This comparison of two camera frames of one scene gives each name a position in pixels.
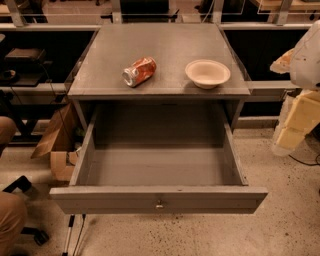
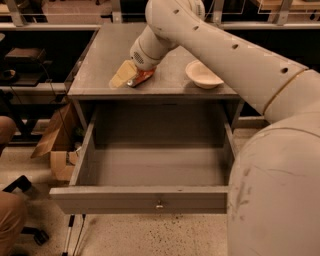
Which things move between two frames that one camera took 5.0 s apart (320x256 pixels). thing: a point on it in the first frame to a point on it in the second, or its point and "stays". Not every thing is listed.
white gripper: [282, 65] to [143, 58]
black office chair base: [40, 237] stays
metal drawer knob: [159, 206] stays
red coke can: [139, 72] stays
